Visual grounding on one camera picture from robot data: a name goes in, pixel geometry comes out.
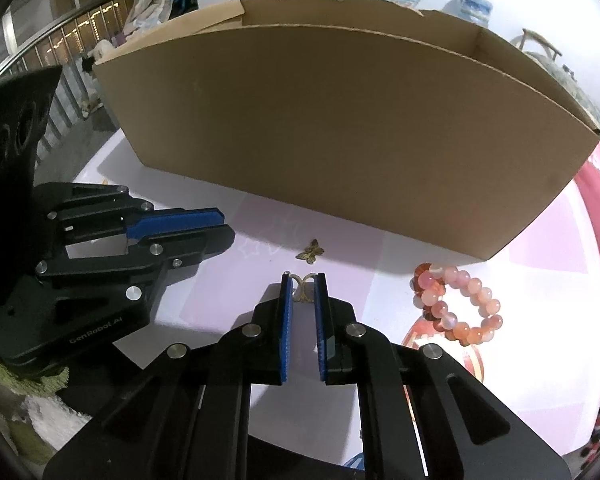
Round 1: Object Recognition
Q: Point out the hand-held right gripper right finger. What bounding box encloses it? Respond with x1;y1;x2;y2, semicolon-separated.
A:
314;272;574;480

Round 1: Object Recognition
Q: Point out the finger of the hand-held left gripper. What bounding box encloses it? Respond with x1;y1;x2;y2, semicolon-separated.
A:
34;224;237;312
44;182;226;242

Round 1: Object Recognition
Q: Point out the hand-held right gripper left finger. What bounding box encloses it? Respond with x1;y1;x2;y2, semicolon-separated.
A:
41;271;296;480

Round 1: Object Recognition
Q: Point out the gold butterfly earring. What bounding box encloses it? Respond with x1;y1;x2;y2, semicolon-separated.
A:
289;272;317;305
295;239;326;264

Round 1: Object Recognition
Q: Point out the pink bead bracelet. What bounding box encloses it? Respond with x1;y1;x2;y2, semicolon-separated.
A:
411;262;504;347

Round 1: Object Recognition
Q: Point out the brown cardboard box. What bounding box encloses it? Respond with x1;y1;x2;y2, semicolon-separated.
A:
92;0;600;265

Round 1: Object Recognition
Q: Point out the metal railing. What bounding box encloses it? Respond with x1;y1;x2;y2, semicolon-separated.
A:
2;0;131;141

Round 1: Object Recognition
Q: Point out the green fluffy rug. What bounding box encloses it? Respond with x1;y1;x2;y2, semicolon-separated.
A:
0;345;81;466

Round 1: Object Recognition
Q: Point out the blue water jug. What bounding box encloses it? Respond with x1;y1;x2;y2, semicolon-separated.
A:
442;0;494;28

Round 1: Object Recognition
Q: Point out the wooden chair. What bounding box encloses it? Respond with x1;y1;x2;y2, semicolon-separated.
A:
510;28;563;63

